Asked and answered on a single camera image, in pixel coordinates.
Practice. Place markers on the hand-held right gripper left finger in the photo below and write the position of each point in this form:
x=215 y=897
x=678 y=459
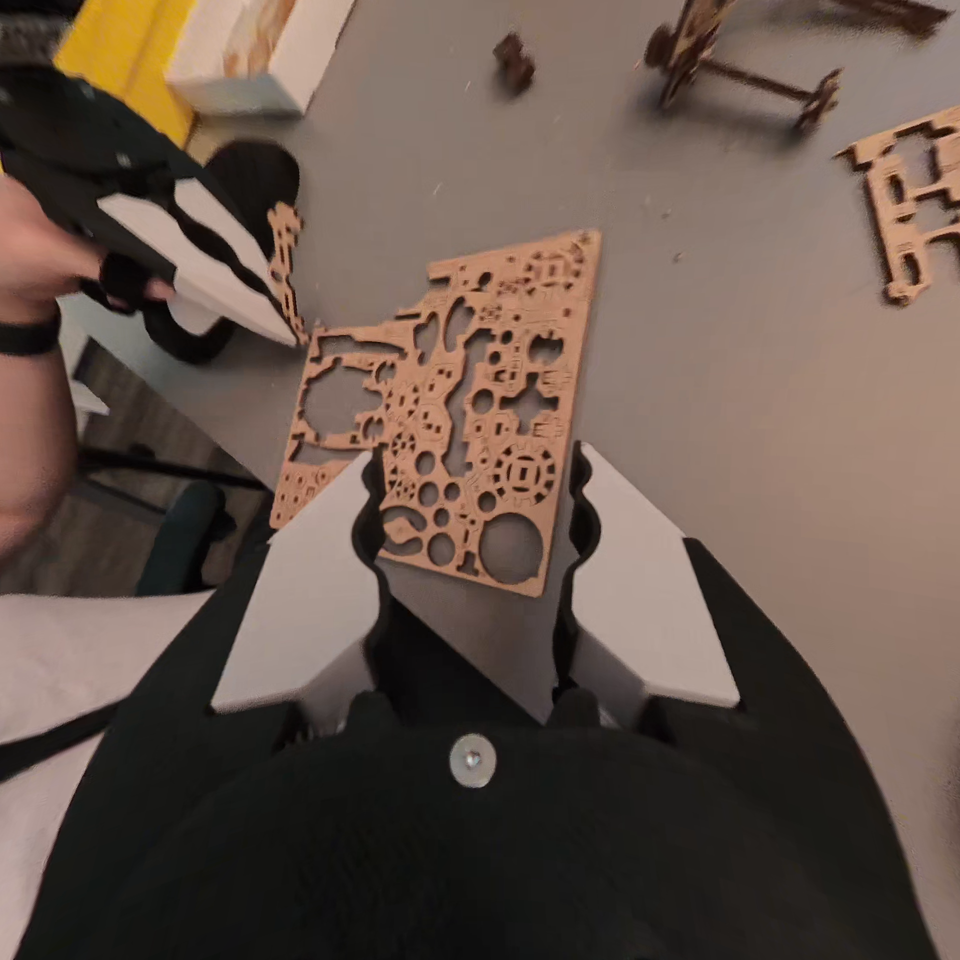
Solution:
x=300 y=585

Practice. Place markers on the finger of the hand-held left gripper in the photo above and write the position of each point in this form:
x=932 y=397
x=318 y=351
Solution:
x=217 y=217
x=172 y=240

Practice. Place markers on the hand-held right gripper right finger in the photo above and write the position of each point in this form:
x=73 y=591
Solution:
x=645 y=600

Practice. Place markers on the wooden strip part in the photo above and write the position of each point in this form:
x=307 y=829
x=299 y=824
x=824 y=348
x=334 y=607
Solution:
x=285 y=247

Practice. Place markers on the wooden laser-cut parts sheet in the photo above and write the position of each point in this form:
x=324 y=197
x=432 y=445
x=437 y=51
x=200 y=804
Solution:
x=559 y=315

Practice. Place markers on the dark wooden gear model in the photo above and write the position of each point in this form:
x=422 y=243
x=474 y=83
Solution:
x=686 y=45

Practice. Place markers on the person's left forearm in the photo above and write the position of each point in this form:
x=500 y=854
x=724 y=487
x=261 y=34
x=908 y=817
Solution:
x=34 y=450

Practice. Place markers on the person's left hand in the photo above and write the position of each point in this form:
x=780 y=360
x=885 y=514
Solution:
x=30 y=255

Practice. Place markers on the yellow plastic bin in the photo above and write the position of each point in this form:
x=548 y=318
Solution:
x=127 y=45

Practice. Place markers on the teal chair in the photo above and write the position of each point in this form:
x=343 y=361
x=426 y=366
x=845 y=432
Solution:
x=180 y=532

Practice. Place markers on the white cardboard box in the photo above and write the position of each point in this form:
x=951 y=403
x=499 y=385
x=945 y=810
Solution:
x=247 y=82

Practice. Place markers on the black wristband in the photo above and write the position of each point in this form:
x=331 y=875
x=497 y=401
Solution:
x=26 y=339

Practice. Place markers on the person in white shirt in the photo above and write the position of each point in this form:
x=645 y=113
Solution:
x=60 y=660

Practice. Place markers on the small dark wooden assembly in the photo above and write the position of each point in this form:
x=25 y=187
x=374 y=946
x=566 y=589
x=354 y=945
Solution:
x=516 y=64

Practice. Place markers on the wooden sheet fragment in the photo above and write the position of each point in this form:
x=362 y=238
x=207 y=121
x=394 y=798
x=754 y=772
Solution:
x=885 y=225

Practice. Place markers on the black table frame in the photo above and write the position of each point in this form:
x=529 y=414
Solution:
x=150 y=469

